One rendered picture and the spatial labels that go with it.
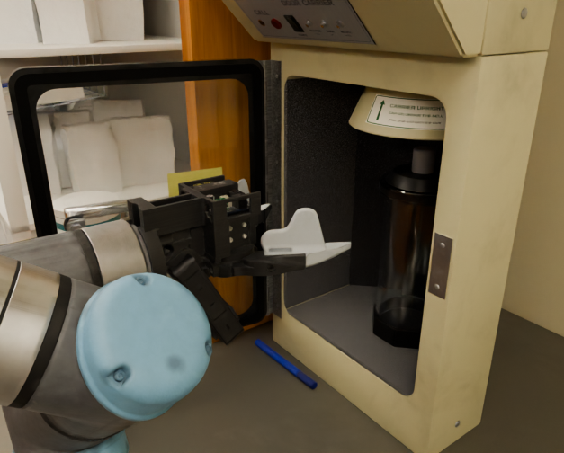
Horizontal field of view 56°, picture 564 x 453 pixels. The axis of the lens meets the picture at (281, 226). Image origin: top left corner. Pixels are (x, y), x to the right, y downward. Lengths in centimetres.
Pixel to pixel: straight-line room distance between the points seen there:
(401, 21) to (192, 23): 32
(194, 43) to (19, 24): 102
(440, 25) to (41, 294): 36
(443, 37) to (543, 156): 53
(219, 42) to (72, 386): 55
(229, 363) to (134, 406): 56
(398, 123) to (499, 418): 43
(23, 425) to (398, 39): 43
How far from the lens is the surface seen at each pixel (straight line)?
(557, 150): 97
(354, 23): 54
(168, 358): 29
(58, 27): 165
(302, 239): 52
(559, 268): 102
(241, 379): 82
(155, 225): 48
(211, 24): 75
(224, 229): 49
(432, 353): 63
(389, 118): 61
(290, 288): 82
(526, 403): 85
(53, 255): 45
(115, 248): 46
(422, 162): 69
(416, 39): 51
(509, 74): 56
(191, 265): 49
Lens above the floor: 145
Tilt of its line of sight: 22 degrees down
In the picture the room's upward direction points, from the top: straight up
